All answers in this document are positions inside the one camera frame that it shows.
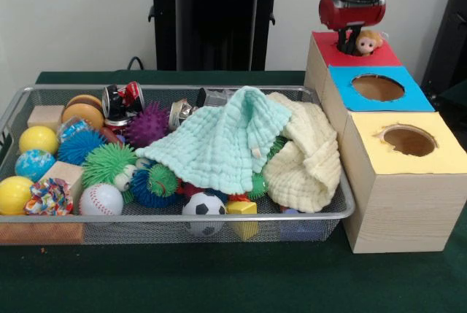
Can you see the yellow ball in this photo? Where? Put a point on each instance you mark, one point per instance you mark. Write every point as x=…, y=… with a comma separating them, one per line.
x=38, y=139
x=14, y=194

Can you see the dark green table cloth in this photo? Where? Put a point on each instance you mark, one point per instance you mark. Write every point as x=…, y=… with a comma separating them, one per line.
x=219, y=280

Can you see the black chair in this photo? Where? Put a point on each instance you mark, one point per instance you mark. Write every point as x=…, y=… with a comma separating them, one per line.
x=448, y=54

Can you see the blue spiky ball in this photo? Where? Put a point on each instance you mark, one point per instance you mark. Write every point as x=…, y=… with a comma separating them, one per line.
x=80, y=147

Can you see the wooden box with three holes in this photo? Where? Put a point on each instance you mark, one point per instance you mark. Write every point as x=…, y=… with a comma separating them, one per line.
x=401, y=211

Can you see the white baseball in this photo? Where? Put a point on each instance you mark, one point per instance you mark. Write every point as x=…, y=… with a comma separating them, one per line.
x=100, y=201

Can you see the mint green waffle cloth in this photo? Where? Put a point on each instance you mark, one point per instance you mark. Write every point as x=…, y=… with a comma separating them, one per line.
x=211, y=145

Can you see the black and white soccer ball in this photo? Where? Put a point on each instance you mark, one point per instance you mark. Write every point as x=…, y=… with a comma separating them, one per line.
x=203, y=205

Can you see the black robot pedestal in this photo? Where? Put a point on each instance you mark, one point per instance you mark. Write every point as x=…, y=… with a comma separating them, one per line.
x=219, y=17

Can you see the brown plush monkey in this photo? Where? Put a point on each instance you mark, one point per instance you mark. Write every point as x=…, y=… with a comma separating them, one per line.
x=366, y=43

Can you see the toy hamburger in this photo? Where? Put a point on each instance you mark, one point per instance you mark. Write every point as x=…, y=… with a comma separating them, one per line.
x=84, y=112

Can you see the cream waffle cloth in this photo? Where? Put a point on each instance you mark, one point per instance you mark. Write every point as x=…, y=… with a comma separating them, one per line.
x=303, y=181

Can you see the blue globe ball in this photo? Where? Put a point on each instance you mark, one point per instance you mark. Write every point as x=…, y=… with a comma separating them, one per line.
x=34, y=165

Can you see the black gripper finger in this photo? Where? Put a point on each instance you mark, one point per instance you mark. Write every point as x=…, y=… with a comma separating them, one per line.
x=343, y=40
x=355, y=37

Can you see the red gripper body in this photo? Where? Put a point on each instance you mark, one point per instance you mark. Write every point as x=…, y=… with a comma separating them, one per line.
x=354, y=15

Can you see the green spiky toy with eyes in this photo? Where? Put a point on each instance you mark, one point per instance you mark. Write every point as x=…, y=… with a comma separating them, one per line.
x=106, y=163

